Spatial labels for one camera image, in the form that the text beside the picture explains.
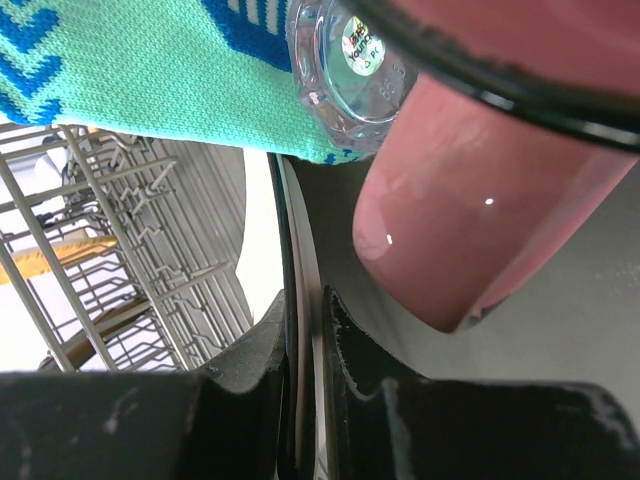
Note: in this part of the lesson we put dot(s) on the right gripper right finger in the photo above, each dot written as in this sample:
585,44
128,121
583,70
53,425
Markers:
387,421

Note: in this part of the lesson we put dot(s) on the white square plate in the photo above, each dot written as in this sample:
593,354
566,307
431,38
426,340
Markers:
278,256

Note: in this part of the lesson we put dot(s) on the pink ceramic mug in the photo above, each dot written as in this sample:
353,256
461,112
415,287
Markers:
524,117

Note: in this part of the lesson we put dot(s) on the clear glass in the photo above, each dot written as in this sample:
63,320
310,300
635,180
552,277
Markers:
348,79

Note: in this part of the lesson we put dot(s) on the teal patterned sock front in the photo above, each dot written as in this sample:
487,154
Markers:
208,71

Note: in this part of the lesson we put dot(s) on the grey wire dish rack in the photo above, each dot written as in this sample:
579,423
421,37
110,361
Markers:
121,250

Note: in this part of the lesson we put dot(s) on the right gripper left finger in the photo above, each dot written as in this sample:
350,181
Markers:
220,421

